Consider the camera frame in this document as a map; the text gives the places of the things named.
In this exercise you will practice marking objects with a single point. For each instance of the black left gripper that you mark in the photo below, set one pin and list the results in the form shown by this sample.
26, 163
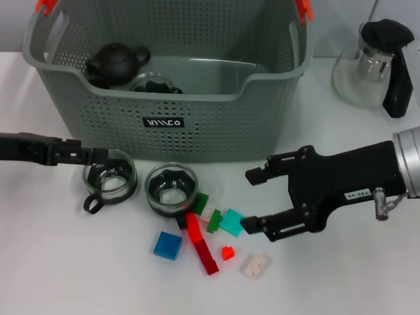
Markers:
26, 147

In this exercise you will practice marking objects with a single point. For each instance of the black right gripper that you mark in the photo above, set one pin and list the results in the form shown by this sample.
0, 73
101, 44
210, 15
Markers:
334, 180

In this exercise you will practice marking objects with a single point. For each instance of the glass jar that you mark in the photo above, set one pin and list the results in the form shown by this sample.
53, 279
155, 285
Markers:
172, 197
110, 187

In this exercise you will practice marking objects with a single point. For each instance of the blue square toy brick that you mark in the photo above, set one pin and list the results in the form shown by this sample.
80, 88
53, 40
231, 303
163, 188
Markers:
167, 246

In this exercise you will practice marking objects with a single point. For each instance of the grey perforated plastic storage bin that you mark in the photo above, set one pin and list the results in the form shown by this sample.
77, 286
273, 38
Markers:
197, 138

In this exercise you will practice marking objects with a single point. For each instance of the teal square toy brick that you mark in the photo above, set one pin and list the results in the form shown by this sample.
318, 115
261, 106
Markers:
231, 223

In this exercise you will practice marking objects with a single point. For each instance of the small white toy brick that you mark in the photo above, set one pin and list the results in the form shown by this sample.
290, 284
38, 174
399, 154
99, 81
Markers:
210, 210

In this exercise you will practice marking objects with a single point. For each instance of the green toy brick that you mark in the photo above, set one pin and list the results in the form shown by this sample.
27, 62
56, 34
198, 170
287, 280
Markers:
201, 202
215, 223

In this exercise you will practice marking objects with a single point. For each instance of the tiny red toy brick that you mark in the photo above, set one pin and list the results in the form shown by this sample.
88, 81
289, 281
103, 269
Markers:
228, 253

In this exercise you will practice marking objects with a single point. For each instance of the bright red long brick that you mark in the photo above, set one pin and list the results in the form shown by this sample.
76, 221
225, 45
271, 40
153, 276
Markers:
193, 228

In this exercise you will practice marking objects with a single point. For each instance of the translucent white toy brick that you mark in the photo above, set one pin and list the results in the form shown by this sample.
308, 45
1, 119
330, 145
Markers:
255, 266

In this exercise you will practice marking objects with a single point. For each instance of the dark red long brick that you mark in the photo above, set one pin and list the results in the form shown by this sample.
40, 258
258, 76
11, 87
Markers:
206, 257

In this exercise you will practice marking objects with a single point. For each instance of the black clay teapot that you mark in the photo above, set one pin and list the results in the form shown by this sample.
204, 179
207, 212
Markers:
115, 64

